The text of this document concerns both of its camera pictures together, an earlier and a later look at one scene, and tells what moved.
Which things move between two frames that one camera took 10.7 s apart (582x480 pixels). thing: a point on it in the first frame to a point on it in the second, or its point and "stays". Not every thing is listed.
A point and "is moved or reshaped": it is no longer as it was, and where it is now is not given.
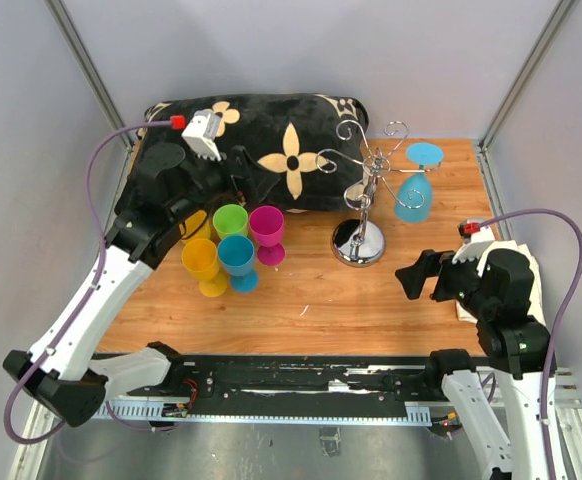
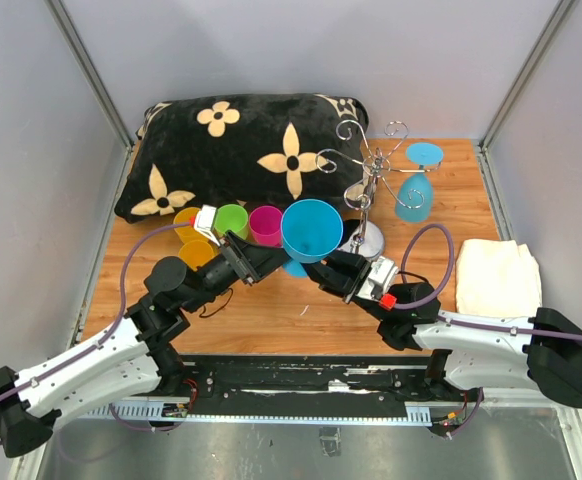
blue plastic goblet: (414, 195) stays
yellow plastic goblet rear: (196, 226) stays
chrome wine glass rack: (362, 242) stays
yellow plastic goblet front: (201, 259) stays
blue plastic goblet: (236, 256) is moved or reshaped
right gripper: (430, 262) to (336, 282)
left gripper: (245, 167) to (259, 261)
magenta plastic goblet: (267, 225) stays
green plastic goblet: (230, 220) stays
